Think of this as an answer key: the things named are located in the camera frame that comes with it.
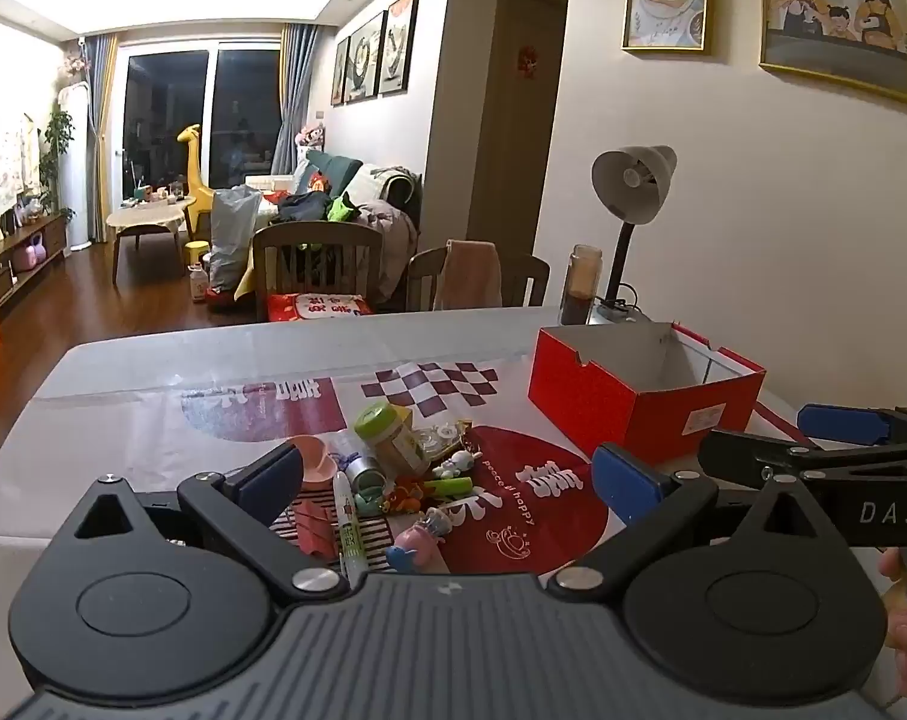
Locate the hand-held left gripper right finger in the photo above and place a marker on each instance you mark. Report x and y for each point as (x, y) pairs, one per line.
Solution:
(626, 480)

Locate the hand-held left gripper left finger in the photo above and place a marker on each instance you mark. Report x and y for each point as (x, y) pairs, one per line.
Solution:
(269, 480)

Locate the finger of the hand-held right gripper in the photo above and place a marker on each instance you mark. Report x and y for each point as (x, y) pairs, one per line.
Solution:
(843, 424)
(738, 450)

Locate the pink heart-shaped dish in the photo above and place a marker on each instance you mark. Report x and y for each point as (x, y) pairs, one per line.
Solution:
(314, 461)

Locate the red binder clip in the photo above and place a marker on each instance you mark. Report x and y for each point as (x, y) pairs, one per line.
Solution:
(310, 529)

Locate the red cardboard box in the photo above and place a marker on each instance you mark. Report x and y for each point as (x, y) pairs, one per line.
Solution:
(596, 397)

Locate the white glue pen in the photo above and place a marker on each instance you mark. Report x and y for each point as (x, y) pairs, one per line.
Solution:
(346, 532)

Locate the small cylindrical tin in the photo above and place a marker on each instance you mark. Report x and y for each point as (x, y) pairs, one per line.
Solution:
(363, 474)

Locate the blue bird toy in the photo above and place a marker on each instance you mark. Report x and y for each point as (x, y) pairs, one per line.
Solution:
(404, 559)

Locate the pink pig toy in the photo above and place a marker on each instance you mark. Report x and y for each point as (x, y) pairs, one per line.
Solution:
(416, 536)

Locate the green highlighter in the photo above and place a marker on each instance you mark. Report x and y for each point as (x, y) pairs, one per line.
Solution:
(453, 486)

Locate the person's right hand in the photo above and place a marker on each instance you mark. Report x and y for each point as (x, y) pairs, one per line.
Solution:
(903, 634)

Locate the small green toy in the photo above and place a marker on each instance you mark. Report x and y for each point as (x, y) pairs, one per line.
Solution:
(367, 501)

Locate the green-lid jar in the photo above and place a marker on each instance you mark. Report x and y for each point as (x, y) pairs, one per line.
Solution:
(397, 446)

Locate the orange toy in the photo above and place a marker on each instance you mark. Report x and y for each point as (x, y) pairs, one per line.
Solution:
(408, 499)

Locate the white figurine toy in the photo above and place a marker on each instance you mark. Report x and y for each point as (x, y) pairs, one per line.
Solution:
(461, 460)

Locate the red printed bag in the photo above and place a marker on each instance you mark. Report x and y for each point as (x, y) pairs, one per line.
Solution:
(318, 307)

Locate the glass jar with brown powder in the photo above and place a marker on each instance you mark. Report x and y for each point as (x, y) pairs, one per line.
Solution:
(577, 300)

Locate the small bottle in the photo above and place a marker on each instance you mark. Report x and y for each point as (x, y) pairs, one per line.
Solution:
(198, 285)

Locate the wooden chair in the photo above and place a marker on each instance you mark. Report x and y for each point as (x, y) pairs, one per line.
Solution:
(318, 232)
(528, 270)

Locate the yellow stool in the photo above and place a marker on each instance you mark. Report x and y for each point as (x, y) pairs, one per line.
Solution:
(196, 251)

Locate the grey plastic bag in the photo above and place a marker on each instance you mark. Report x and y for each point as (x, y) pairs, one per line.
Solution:
(232, 232)

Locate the pink towel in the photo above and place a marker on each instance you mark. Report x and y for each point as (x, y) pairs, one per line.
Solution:
(468, 270)

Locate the pink puffer jacket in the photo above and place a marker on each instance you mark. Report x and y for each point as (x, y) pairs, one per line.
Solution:
(401, 247)

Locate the pile of clothes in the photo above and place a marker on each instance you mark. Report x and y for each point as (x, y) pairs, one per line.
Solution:
(310, 206)

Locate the wooden coffee table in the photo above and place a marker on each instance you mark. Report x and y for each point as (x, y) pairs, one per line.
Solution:
(149, 217)

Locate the grey desk lamp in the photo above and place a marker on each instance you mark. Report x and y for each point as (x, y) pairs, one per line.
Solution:
(633, 180)

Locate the green cushion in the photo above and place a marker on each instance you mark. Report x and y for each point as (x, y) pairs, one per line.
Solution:
(333, 169)

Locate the grey sofa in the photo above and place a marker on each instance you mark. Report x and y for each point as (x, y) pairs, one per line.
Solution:
(363, 176)

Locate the yellow giraffe toy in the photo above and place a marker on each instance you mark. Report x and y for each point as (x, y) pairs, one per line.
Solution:
(194, 165)

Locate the pink kettlebell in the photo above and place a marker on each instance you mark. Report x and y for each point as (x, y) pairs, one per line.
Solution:
(28, 256)

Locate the wooden cabinet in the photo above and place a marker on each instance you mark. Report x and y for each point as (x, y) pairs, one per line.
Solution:
(10, 259)

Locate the pink plush toy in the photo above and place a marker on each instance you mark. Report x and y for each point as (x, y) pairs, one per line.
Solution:
(310, 136)

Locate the brown wooden door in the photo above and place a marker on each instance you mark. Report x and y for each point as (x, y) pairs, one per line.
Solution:
(513, 150)

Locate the white standing air conditioner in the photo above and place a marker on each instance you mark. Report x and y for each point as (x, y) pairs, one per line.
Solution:
(74, 165)

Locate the sliding glass door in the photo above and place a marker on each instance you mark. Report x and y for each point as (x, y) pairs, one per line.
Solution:
(168, 112)

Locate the grey and yellow curtain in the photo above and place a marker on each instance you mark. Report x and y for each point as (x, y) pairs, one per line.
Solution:
(100, 135)
(295, 97)

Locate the green potted plant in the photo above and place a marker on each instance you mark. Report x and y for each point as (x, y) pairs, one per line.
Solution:
(55, 150)

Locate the gold framed family picture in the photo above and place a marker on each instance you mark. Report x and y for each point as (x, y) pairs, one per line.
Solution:
(836, 15)

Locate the narrow framed picture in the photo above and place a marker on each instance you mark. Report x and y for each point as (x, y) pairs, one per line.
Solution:
(340, 71)

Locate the red door ornament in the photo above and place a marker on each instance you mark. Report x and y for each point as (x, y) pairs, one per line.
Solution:
(529, 61)

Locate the black framed picture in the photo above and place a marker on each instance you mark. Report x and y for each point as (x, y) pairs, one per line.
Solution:
(365, 60)
(399, 41)

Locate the wall tapestry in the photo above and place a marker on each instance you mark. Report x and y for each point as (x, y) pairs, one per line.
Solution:
(3, 165)

